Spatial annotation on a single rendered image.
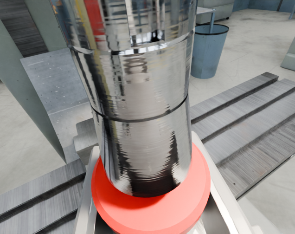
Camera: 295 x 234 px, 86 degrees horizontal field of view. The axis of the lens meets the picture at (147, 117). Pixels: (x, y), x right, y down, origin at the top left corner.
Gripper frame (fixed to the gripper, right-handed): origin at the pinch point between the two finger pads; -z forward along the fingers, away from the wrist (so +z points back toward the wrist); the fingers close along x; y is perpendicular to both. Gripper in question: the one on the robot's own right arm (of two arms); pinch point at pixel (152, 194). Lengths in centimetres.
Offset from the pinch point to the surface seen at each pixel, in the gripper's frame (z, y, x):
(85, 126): -21.9, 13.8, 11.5
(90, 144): -13.0, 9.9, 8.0
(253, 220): -4.0, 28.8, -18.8
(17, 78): -40, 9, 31
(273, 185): -39, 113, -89
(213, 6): -487, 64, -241
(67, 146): -27.9, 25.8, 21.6
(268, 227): -2.5, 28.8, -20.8
